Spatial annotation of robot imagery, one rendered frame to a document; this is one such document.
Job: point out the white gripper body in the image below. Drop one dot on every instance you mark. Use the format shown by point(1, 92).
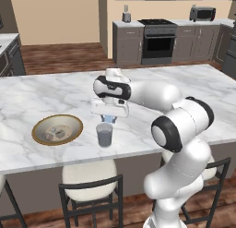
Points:
point(109, 108)

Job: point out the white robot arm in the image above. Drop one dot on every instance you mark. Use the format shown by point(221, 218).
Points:
point(184, 121)

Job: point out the glass of water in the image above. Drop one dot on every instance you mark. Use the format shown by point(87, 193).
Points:
point(104, 138)
point(109, 119)

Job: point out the tan rimmed ice bowl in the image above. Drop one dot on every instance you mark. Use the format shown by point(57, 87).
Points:
point(72, 127)

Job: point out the clear ice cube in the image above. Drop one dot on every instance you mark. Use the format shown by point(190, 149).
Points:
point(49, 136)
point(55, 128)
point(60, 133)

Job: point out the grey base cupboard run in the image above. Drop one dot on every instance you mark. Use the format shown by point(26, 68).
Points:
point(127, 44)
point(196, 42)

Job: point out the white cushioned black stool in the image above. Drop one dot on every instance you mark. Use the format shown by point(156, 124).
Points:
point(6, 194)
point(212, 171)
point(89, 176)

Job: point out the black and steel oven range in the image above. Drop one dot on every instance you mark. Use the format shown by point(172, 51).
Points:
point(158, 42)

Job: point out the grey blender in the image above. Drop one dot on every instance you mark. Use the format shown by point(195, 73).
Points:
point(126, 15)

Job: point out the grey kitchen island base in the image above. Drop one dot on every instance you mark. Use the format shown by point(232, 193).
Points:
point(40, 188)

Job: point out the dark grey cupboard run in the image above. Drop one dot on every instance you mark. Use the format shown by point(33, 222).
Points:
point(12, 57)

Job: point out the dark tall appliance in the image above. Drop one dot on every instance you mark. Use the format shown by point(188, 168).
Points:
point(230, 57)

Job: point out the steel toaster oven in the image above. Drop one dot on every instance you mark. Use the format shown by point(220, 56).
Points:
point(202, 14)

